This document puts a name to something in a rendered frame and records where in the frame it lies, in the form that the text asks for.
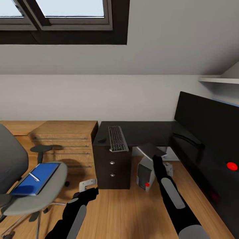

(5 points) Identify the swivel chair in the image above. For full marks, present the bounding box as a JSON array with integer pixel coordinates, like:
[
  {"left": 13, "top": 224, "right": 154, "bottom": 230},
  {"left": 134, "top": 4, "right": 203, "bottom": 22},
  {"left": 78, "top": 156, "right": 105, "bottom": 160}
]
[{"left": 0, "top": 123, "right": 69, "bottom": 239}]

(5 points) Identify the folder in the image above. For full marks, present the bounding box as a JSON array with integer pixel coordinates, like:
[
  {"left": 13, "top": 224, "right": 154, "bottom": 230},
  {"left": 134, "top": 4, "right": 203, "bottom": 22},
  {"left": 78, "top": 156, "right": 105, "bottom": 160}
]
[{"left": 11, "top": 164, "right": 58, "bottom": 196}]

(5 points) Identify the monitor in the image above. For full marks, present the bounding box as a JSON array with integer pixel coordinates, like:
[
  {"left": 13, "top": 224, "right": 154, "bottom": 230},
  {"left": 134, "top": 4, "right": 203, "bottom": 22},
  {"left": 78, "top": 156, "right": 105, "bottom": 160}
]
[{"left": 173, "top": 91, "right": 239, "bottom": 173}]

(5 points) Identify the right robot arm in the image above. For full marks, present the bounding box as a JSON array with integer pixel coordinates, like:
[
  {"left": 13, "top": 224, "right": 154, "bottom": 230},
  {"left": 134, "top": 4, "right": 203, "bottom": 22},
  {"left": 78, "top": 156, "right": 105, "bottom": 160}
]
[{"left": 153, "top": 155, "right": 211, "bottom": 239}]

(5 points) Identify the notebook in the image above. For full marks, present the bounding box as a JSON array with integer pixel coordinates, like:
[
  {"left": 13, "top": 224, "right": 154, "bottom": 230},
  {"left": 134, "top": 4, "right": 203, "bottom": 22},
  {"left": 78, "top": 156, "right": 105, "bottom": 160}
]
[{"left": 137, "top": 143, "right": 167, "bottom": 161}]

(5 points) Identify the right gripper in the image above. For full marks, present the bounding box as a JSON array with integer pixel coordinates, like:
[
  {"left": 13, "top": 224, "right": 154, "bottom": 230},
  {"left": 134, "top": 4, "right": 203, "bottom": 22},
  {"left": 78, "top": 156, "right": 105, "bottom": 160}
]
[{"left": 153, "top": 155, "right": 165, "bottom": 175}]

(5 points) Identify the keyboard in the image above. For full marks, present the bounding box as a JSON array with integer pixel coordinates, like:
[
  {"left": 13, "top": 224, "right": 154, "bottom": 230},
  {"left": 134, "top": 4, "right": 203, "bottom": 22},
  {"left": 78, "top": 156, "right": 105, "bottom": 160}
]
[{"left": 109, "top": 126, "right": 128, "bottom": 152}]

